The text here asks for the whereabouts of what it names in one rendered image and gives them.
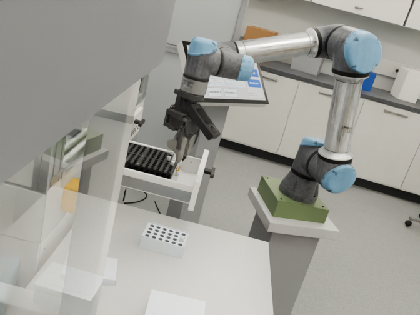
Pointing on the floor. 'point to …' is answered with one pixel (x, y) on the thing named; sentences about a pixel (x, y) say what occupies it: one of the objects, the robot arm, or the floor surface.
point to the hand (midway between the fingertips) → (182, 159)
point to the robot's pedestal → (287, 250)
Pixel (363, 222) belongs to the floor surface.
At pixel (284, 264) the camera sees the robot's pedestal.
